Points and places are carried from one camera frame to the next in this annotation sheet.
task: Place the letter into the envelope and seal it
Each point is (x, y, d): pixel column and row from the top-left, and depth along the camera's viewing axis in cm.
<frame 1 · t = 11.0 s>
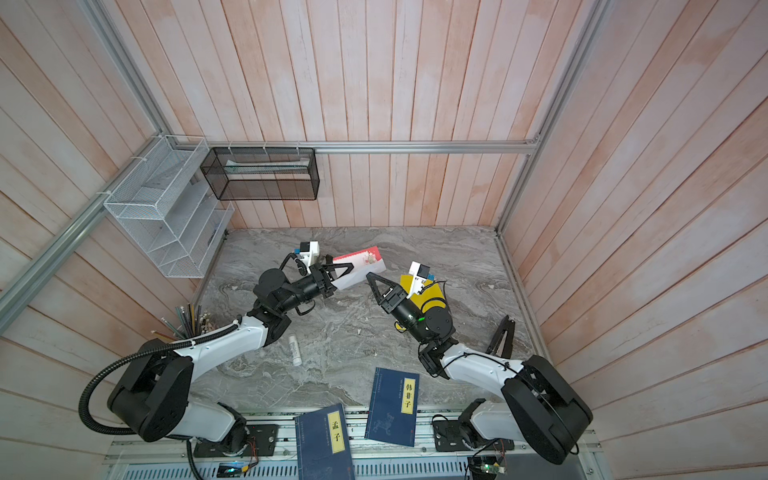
left hand: (354, 272, 72), fingers closed
right hand: (367, 280, 70), fingers open
red white letter card: (364, 262, 76), point 29 cm above the table
yellow envelope: (432, 298, 66), point 32 cm above the table

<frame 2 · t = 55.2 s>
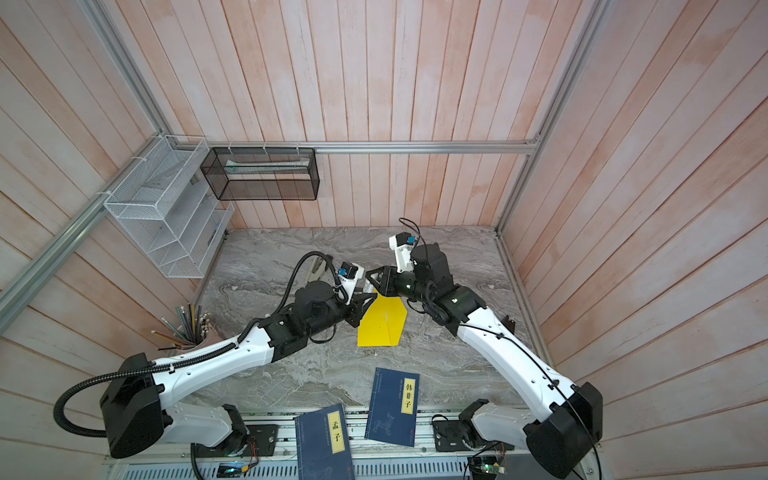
left hand: (372, 299, 74), fingers open
right hand: (368, 275, 72), fingers closed
yellow envelope: (384, 322, 96), on the table
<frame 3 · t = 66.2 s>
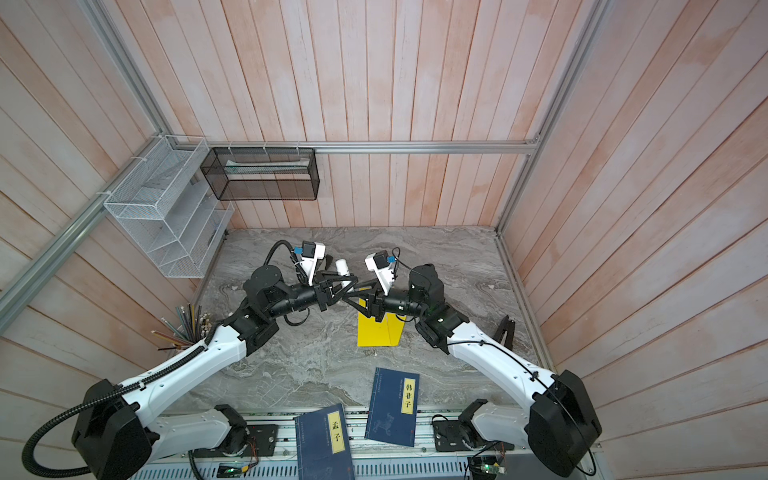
left hand: (354, 285, 67), fingers open
right hand: (346, 296, 68), fingers open
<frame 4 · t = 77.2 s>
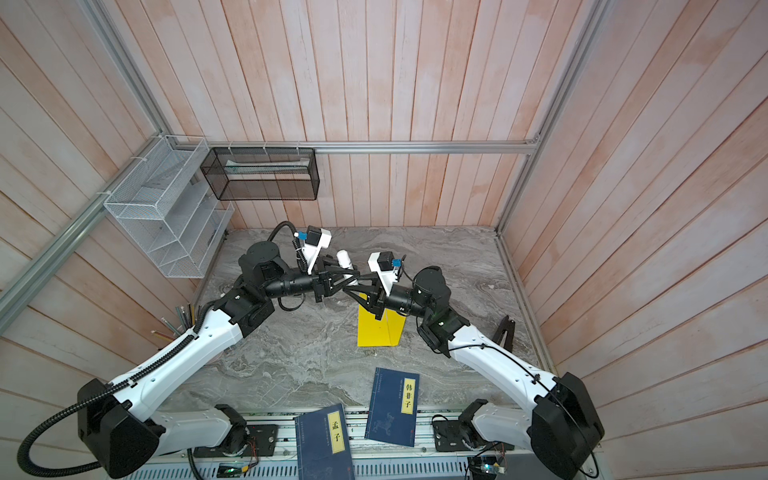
left hand: (356, 279, 64), fingers open
right hand: (345, 287, 66), fingers open
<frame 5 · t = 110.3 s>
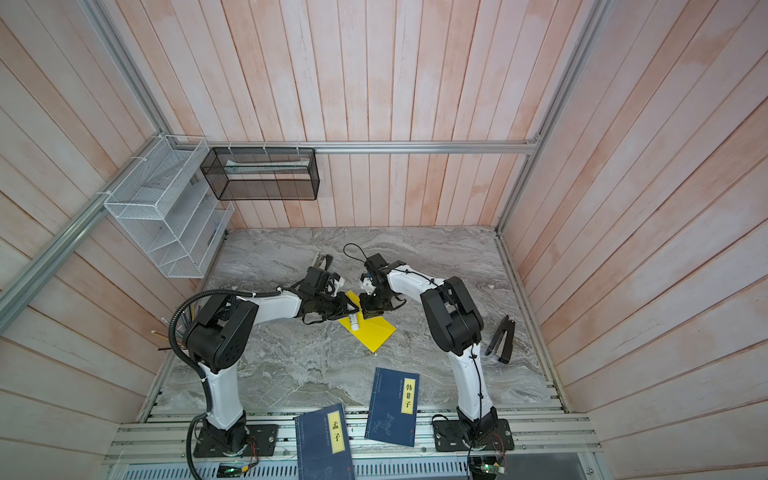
left hand: (356, 314, 95), fingers open
right hand: (363, 315, 97), fingers closed
yellow envelope: (372, 332, 95), on the table
